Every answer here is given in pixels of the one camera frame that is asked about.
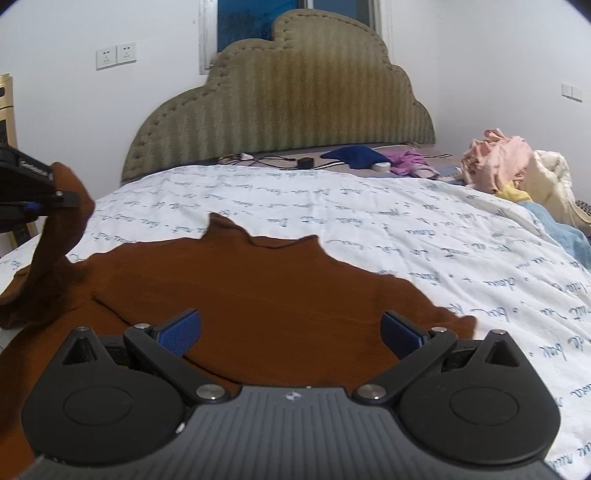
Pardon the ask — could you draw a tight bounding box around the navy blue cloth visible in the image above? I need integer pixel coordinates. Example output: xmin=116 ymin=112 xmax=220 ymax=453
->
xmin=320 ymin=145 xmax=393 ymax=169

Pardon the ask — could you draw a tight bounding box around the white script-printed duvet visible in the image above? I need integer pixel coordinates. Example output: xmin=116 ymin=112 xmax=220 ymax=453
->
xmin=0 ymin=164 xmax=591 ymax=480

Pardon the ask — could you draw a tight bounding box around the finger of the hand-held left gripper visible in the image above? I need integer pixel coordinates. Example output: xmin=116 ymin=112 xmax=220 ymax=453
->
xmin=21 ymin=190 xmax=81 ymax=217

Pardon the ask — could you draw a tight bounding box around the purple cloth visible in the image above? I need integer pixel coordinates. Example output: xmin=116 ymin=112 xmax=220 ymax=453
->
xmin=385 ymin=148 xmax=439 ymax=177

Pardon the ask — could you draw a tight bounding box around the light blue cloth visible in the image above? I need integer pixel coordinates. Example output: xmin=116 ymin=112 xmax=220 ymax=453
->
xmin=522 ymin=200 xmax=591 ymax=271

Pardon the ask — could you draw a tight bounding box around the yellow cloth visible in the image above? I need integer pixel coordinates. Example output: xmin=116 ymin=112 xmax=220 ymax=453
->
xmin=496 ymin=182 xmax=534 ymax=204

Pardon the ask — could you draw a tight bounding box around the golden cabinet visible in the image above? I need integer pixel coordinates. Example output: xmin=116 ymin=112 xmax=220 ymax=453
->
xmin=0 ymin=73 xmax=38 ymax=259

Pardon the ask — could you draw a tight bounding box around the brown knit sweater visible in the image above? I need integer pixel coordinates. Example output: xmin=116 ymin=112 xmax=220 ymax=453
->
xmin=0 ymin=161 xmax=477 ymax=467

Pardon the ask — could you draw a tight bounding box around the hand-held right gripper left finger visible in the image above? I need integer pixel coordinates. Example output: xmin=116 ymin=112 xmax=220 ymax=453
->
xmin=62 ymin=308 xmax=232 ymax=408

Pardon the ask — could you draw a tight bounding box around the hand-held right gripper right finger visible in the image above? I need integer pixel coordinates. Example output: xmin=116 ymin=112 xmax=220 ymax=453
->
xmin=353 ymin=310 xmax=527 ymax=408

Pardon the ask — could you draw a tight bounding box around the pink cloth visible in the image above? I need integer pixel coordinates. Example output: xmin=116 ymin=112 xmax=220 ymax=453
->
xmin=459 ymin=129 xmax=536 ymax=195

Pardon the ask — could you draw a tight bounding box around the cream cloth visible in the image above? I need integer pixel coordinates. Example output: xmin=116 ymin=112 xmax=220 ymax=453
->
xmin=522 ymin=150 xmax=585 ymax=227

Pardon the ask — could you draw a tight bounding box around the olive padded headboard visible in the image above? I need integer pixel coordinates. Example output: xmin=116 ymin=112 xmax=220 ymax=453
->
xmin=121 ymin=9 xmax=436 ymax=188

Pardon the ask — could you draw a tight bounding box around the black cable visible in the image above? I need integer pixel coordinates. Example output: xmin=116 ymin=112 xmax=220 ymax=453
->
xmin=217 ymin=154 xmax=301 ymax=168

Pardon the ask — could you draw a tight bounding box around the window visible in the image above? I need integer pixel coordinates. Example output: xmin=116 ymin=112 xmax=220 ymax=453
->
xmin=199 ymin=0 xmax=391 ymax=75

